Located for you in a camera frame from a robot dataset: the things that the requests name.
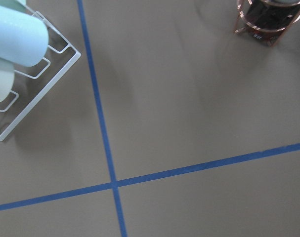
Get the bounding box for light blue cup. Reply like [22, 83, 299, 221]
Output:
[0, 5, 49, 67]

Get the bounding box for dark bottle white cap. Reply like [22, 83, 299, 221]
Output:
[245, 0, 300, 42]

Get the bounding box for pale green cup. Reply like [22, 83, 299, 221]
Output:
[0, 58, 14, 102]

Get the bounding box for white wire cup rack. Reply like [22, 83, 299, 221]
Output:
[0, 0, 81, 142]

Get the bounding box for copper wire bottle rack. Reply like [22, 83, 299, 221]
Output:
[234, 0, 300, 47]

